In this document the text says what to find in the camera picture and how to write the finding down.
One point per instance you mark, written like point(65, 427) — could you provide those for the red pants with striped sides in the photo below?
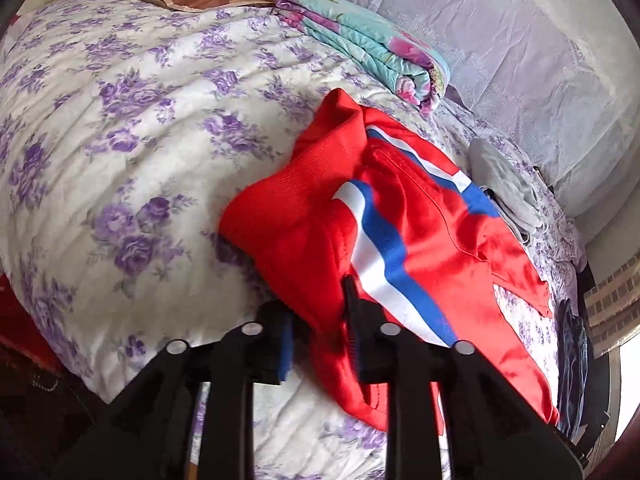
point(425, 220)

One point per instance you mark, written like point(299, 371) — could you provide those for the folded teal floral quilt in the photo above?
point(370, 45)

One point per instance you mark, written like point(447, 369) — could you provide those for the bed with purple floral sheet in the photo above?
point(125, 135)

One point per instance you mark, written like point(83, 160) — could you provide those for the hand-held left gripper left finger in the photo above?
point(285, 352)

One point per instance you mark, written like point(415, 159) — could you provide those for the white lace headboard cover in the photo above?
point(500, 35)

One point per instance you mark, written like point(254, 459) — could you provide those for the red floral cloth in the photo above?
point(20, 320)

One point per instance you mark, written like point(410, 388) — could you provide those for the dark blue jeans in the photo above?
point(572, 360)

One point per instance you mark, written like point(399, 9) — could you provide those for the brown striped curtain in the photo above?
point(615, 300)

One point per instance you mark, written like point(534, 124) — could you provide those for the grey pants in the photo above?
point(505, 185)

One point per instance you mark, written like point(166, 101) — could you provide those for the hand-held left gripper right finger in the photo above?
point(354, 355)

